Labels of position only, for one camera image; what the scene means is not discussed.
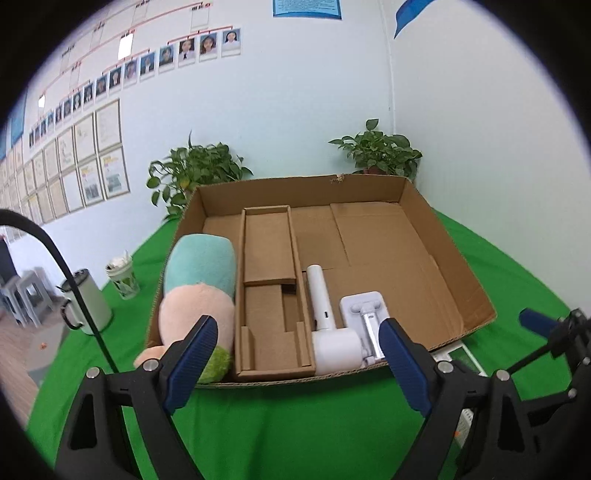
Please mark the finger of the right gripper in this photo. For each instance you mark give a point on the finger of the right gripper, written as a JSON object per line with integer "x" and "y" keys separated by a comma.
{"x": 537, "y": 322}

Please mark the large cardboard box tray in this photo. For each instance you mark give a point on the large cardboard box tray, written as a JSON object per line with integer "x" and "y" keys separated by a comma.
{"x": 368, "y": 233}

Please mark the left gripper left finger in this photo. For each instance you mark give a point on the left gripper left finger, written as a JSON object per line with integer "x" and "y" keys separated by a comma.
{"x": 95, "y": 443}

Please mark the right potted green plant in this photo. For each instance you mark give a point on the right potted green plant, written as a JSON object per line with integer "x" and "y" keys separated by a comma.
{"x": 375, "y": 152}

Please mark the brown cardboard insert divider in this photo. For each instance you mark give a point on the brown cardboard insert divider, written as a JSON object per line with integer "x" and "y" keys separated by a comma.
{"x": 272, "y": 323}

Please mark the patterned paper cup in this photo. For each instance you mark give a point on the patterned paper cup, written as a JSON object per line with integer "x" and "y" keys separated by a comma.
{"x": 120, "y": 273}

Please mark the potted green plant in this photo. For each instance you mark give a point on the potted green plant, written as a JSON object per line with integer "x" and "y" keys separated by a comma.
{"x": 375, "y": 152}
{"x": 174, "y": 179}

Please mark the white handheld fan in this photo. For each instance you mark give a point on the white handheld fan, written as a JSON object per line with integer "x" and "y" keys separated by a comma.
{"x": 336, "y": 349}

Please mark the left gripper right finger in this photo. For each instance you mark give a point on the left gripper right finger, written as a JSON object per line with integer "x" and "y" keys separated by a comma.
{"x": 499, "y": 445}

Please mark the white mug with handle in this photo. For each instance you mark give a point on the white mug with handle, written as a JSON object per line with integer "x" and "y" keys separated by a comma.
{"x": 94, "y": 300}

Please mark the pastel plush toy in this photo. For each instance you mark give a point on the pastel plush toy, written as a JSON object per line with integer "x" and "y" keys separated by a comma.
{"x": 199, "y": 279}

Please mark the left potted green plant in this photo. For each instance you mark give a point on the left potted green plant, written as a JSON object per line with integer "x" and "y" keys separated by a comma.
{"x": 174, "y": 179}

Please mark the green table cloth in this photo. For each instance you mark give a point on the green table cloth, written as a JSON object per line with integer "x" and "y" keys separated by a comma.
{"x": 352, "y": 427}

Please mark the white folding phone stand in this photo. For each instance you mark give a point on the white folding phone stand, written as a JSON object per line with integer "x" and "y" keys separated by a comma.
{"x": 364, "y": 313}

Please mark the grey plastic stool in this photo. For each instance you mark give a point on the grey plastic stool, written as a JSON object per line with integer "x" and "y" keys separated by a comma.
{"x": 26, "y": 298}

